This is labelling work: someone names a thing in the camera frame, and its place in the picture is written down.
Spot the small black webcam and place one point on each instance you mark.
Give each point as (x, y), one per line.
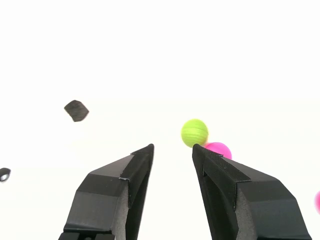
(4, 174)

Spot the green ball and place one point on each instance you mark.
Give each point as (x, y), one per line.
(193, 131)

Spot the pink ball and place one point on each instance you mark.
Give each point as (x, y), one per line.
(317, 202)
(221, 148)

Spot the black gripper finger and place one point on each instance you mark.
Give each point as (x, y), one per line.
(262, 212)
(100, 205)

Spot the small black foam cube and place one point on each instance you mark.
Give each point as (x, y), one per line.
(76, 110)

